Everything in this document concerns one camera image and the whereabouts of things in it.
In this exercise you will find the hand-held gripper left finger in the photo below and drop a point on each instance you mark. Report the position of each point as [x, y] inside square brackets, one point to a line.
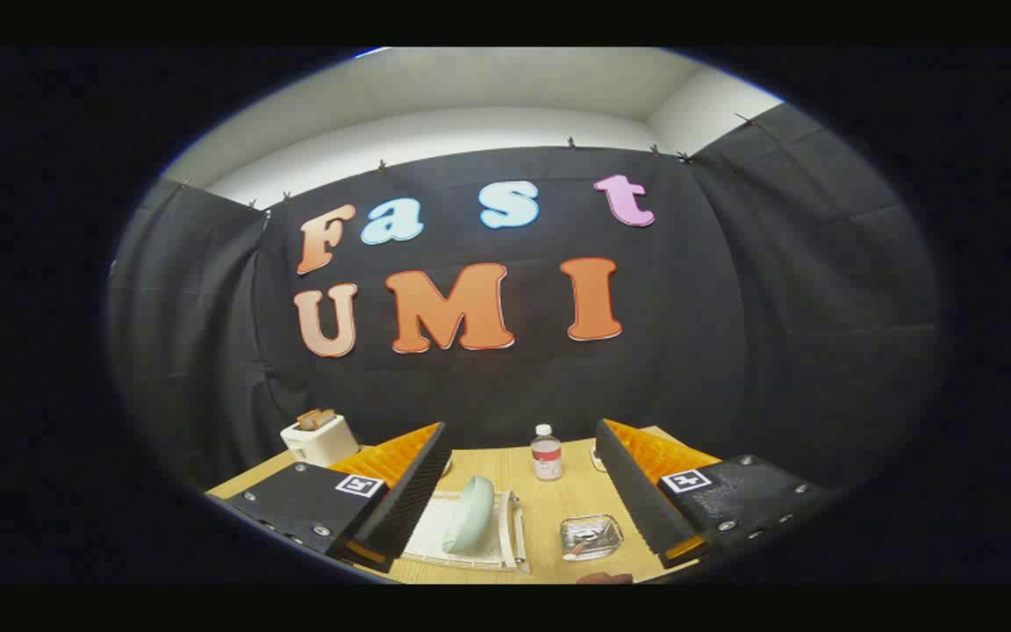
[413, 478]

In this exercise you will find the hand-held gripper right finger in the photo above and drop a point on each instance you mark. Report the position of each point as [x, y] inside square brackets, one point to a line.
[633, 491]

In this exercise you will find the light green plate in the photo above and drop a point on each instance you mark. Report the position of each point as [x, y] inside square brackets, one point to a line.
[469, 515]

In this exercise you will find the white divided tray with beans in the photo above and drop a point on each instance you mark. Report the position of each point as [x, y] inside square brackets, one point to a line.
[598, 458]

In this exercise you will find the clear bottle with red label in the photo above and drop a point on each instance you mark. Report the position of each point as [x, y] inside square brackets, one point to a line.
[546, 455]

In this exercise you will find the white toaster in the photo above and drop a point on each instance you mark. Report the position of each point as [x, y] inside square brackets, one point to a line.
[321, 441]

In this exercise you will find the toast slices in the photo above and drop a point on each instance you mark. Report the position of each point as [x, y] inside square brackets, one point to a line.
[316, 419]

